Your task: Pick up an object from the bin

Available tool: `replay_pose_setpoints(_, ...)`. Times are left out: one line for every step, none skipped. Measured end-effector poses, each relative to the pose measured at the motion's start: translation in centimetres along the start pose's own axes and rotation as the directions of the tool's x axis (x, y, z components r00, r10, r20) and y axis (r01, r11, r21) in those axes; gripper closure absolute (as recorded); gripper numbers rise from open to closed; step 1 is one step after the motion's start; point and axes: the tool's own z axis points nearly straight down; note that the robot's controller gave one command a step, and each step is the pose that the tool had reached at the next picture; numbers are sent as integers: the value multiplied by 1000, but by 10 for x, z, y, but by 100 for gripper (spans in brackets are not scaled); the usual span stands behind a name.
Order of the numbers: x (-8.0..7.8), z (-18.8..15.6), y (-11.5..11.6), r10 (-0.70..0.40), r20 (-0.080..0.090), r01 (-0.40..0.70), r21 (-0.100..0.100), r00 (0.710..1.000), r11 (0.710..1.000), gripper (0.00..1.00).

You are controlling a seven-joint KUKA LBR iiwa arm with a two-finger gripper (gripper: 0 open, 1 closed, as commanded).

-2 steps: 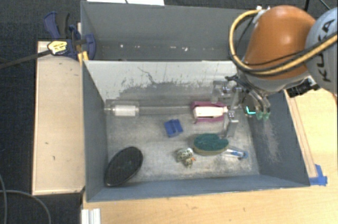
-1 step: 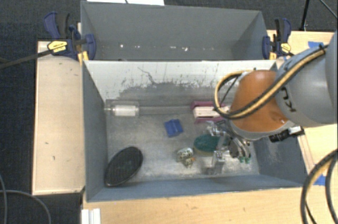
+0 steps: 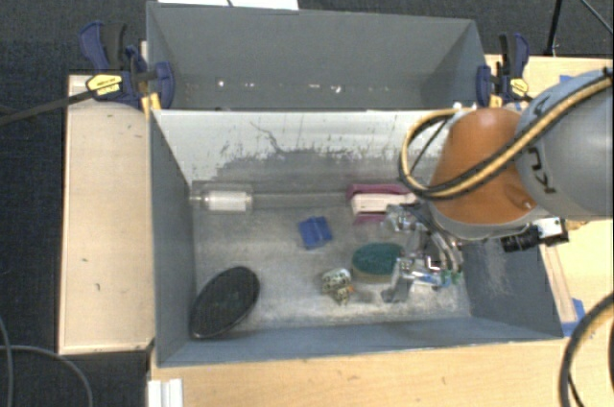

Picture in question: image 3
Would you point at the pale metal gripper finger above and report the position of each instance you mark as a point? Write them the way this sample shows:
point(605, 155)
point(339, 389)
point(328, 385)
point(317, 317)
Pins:
point(402, 219)
point(398, 287)

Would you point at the purple and white stapler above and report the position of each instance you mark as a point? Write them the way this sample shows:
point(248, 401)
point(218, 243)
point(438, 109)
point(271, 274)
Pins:
point(371, 202)

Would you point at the green and yellow sponge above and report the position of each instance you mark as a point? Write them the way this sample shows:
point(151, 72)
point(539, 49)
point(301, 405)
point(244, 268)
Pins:
point(374, 260)

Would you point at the small beige and green toy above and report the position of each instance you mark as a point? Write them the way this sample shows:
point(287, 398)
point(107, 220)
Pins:
point(337, 284)

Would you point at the blue folded plastic piece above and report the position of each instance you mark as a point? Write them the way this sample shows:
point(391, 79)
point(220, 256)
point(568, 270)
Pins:
point(315, 232)

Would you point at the black oval disc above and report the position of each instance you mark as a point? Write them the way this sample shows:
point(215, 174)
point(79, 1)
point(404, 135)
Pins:
point(224, 302)

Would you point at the clear plastic bottle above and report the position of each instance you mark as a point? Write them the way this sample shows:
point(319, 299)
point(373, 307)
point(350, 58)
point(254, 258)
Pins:
point(223, 199)

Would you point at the grey metal bin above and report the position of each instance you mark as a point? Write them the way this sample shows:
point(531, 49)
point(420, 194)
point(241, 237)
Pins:
point(307, 59)

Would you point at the pale wood board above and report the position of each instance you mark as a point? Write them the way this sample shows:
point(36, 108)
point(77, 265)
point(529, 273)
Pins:
point(105, 227)

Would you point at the black cylinder on white bracket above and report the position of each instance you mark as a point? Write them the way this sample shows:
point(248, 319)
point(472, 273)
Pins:
point(523, 239)

